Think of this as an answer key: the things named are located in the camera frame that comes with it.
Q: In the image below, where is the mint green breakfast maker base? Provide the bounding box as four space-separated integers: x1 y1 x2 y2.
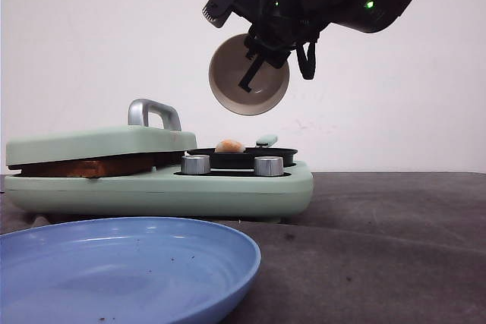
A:
5 162 314 219

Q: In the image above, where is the black cable loop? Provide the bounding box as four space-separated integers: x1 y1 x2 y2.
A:
295 33 319 81

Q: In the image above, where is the silver right knob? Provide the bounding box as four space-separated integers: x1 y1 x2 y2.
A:
254 156 284 177

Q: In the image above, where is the beige ribbed bowl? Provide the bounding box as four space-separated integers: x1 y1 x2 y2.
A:
209 34 290 115

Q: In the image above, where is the grey table cloth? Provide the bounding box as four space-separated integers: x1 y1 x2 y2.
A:
2 173 485 323

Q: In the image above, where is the black frying pan green handle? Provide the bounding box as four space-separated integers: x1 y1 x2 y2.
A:
187 134 298 169

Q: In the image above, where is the pink shrimp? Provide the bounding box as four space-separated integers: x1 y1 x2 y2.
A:
215 139 245 153

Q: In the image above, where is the blue plate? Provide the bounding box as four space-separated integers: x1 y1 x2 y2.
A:
1 217 261 323

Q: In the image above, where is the silver left knob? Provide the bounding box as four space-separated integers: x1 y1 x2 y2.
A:
181 155 211 175

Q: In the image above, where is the silver knob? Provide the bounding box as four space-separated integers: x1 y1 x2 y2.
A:
181 155 211 175
254 156 284 177

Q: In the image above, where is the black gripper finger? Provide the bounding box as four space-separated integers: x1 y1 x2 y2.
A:
238 52 265 93

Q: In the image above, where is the mint green breakfast maker lid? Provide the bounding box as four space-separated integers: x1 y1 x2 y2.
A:
6 99 197 169

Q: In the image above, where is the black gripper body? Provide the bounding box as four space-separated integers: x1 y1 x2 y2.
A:
245 0 331 66

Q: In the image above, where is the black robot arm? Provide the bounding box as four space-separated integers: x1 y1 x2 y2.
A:
238 0 412 93

